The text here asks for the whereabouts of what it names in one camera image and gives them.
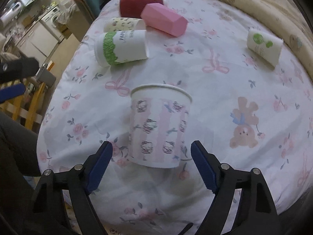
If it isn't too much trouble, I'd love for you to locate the green band paper cup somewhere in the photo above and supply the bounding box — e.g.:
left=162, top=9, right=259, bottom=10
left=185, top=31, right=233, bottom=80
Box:
left=94, top=30, right=149, bottom=67

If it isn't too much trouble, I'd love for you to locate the white kitchen cabinet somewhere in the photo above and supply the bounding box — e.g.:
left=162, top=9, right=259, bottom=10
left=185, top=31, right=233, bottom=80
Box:
left=16, top=22, right=58, bottom=66

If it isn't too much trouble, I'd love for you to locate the white washing machine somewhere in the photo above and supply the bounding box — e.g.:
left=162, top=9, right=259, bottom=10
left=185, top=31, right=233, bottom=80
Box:
left=40, top=5, right=64, bottom=43

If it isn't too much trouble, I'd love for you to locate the Hello Kitty paper cup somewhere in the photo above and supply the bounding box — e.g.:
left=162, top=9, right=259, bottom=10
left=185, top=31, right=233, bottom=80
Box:
left=128, top=84, right=192, bottom=169

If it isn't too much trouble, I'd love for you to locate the green tree paper cup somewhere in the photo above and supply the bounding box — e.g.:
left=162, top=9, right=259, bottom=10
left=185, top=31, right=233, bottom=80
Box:
left=247, top=28, right=284, bottom=67

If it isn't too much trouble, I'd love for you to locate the black cable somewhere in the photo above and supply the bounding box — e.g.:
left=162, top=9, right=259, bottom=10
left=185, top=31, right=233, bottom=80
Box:
left=177, top=222, right=194, bottom=235

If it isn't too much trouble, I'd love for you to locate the pink faceted cup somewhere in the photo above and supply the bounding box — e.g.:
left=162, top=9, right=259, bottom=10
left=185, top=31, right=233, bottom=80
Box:
left=141, top=3, right=188, bottom=37

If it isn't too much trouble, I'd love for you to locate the cream patterned paper cup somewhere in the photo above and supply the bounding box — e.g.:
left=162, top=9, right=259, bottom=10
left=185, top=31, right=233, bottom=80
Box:
left=103, top=18, right=146, bottom=32

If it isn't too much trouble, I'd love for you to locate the yellow wooden chair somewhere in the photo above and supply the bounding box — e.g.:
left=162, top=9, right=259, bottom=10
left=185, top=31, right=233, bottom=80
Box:
left=1, top=78, right=46, bottom=130

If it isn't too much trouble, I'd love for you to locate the cream bear print duvet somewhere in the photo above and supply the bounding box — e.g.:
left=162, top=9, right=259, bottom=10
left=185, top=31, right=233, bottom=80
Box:
left=219, top=0, right=312, bottom=76

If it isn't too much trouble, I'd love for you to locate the white floral bed sheet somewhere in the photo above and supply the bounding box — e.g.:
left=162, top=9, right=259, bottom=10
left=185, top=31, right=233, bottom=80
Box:
left=37, top=0, right=312, bottom=234

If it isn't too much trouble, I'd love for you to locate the dark red paper cup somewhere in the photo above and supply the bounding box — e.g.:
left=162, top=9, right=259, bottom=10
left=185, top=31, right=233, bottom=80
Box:
left=119, top=0, right=164, bottom=19

